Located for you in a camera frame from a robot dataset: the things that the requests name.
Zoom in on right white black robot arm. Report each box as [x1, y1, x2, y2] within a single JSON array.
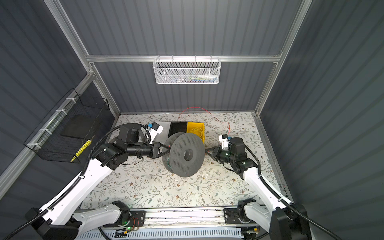
[[205, 138, 312, 240]]

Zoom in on black mounting plate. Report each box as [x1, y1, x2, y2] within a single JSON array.
[[103, 211, 146, 228], [223, 208, 250, 225]]

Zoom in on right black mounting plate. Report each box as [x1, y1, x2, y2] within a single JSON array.
[[223, 208, 250, 225]]

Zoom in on white plastic bin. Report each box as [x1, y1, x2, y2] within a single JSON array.
[[155, 122, 171, 144]]

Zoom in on yellow plastic bin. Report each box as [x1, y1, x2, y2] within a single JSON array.
[[187, 122, 205, 143]]

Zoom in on black plastic bin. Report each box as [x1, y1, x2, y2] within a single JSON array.
[[168, 122, 188, 137]]

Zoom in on right black corrugated hose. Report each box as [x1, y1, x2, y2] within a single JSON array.
[[242, 143, 343, 240]]

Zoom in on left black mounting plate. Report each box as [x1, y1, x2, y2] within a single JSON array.
[[103, 211, 146, 228]]

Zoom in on red cable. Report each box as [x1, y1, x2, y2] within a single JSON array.
[[177, 106, 232, 138]]

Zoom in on yellow green striped item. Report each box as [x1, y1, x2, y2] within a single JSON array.
[[71, 140, 92, 163]]

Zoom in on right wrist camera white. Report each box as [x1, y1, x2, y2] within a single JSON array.
[[219, 134, 231, 151]]

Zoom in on black wire basket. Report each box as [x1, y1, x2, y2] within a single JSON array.
[[24, 90, 111, 164]]

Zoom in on black flat pad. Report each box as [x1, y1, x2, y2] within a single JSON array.
[[61, 115, 95, 140]]

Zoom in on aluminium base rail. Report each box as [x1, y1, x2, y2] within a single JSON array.
[[56, 206, 313, 240]]

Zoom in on white wire mesh basket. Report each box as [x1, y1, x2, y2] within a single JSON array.
[[153, 59, 222, 85]]

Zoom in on left black corrugated hose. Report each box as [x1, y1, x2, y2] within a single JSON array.
[[0, 122, 151, 240]]

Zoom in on grey perforated spool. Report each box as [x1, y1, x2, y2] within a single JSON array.
[[162, 133, 205, 178]]

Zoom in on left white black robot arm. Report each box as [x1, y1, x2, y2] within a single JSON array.
[[26, 123, 170, 240]]

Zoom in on black corrugated hose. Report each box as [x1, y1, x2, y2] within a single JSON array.
[[0, 122, 151, 240], [242, 143, 343, 240]]

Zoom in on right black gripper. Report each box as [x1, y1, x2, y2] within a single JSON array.
[[205, 145, 236, 164]]

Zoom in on items in white basket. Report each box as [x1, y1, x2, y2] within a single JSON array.
[[170, 75, 219, 84]]

